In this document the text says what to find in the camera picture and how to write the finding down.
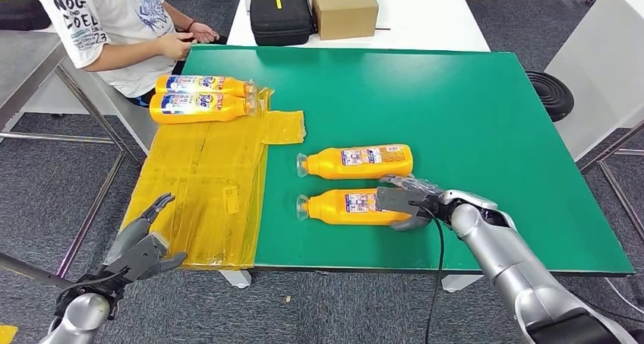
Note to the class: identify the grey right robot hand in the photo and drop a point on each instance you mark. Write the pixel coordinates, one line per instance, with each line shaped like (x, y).
(410, 182)

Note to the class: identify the person's left hand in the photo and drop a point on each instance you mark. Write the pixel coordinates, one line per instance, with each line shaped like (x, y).
(203, 32)

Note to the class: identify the person's right hand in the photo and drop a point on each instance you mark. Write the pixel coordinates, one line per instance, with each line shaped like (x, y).
(176, 45)

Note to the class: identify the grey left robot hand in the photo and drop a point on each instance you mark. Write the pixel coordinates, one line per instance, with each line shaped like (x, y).
(123, 241)

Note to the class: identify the orange detergent bottle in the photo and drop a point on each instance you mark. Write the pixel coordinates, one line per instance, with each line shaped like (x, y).
(201, 84)
(332, 208)
(362, 162)
(201, 109)

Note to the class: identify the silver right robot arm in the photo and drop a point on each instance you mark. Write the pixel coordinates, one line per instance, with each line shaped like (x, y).
(513, 271)

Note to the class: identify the person's left forearm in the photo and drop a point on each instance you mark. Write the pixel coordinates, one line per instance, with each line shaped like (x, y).
(178, 14)

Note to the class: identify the person's right forearm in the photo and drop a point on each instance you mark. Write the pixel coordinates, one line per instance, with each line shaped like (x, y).
(126, 60)

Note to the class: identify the black carrying case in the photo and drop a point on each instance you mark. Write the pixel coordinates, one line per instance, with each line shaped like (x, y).
(20, 7)
(280, 18)

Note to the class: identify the green table board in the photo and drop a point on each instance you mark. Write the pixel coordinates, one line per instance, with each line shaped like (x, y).
(453, 105)

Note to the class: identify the yellow plastic sheet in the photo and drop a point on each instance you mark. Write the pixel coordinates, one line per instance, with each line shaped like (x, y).
(216, 180)

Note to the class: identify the white table foot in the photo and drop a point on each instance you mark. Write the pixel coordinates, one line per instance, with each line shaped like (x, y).
(463, 283)
(235, 280)

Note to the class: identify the brown cardboard box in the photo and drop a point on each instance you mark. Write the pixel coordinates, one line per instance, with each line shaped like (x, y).
(344, 8)

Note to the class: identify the steel table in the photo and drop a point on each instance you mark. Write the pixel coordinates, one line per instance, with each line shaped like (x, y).
(25, 65)

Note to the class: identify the white table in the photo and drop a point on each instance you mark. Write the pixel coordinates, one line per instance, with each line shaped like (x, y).
(598, 65)
(427, 19)

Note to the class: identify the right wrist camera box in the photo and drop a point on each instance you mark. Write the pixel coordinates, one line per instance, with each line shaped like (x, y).
(397, 200)

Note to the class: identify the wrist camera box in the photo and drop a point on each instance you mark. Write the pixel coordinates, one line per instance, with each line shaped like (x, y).
(397, 200)
(148, 253)

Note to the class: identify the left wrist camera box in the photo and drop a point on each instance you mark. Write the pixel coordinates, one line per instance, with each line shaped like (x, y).
(148, 253)

